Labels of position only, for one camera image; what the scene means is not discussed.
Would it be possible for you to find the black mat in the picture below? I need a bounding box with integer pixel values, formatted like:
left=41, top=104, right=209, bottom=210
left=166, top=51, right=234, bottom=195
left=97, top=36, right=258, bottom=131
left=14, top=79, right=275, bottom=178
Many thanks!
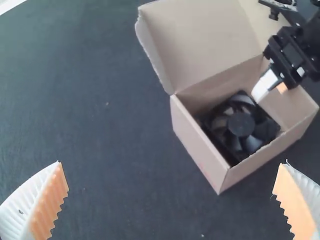
left=0, top=0, right=320, bottom=240

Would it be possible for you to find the black square fan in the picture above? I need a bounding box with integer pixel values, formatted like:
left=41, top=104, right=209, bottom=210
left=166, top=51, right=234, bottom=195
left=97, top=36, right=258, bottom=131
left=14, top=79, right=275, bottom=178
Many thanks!
left=196, top=90, right=283, bottom=168

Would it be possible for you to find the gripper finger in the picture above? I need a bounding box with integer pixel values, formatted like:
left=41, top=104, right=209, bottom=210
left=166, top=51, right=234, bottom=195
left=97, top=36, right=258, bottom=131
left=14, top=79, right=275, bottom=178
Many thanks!
left=271, top=159, right=320, bottom=240
left=0, top=160, right=70, bottom=240

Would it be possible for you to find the cardboard box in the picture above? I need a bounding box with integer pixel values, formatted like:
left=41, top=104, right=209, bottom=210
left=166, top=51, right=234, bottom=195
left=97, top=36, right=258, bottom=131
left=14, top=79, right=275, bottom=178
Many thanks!
left=134, top=0, right=320, bottom=196

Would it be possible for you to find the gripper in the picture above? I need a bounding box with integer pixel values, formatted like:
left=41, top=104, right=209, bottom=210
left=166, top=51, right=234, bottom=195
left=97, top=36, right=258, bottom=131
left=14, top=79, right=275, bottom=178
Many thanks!
left=250, top=24, right=320, bottom=104

